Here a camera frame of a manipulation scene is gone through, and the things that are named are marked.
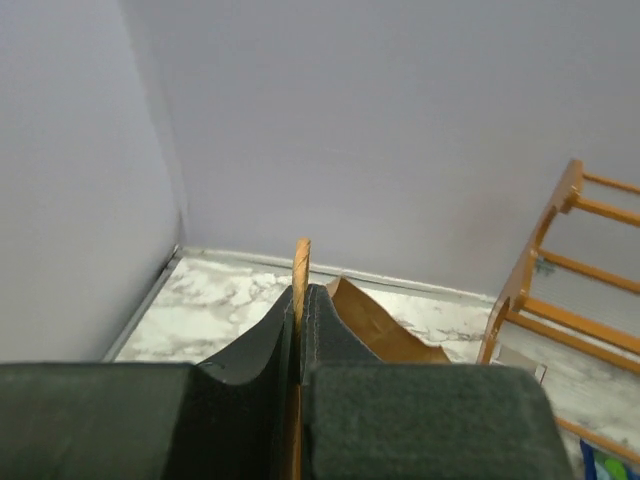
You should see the orange wooden shelf rack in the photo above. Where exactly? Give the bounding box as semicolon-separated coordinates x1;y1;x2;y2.
477;160;639;464

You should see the small red white box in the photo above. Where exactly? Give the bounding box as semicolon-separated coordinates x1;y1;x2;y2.
490;343;547;384

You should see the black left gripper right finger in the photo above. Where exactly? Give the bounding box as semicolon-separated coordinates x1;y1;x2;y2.
301;285;573;479

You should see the blue Bonk snack bag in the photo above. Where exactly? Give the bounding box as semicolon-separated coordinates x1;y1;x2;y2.
579;440;639;480

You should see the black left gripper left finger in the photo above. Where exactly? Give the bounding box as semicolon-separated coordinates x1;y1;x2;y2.
1;290;293;479

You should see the brown paper bag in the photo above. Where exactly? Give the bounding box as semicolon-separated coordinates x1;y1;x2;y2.
281;238;451;479

